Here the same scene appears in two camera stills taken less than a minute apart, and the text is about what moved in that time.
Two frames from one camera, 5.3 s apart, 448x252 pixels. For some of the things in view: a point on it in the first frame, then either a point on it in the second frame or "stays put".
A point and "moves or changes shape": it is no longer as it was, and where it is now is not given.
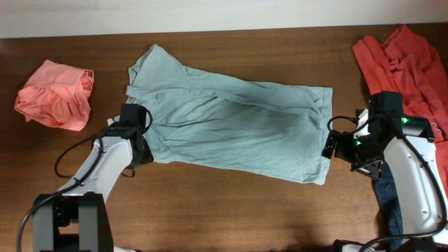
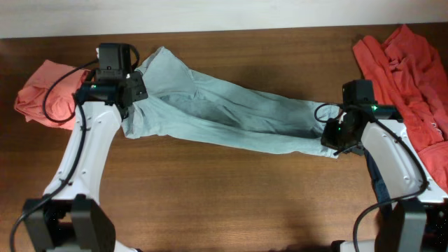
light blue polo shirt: [279, 129] moves or changes shape
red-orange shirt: [405, 62] stays put
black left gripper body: [143, 157] to [135, 80]
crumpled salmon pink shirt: [57, 95] stays put
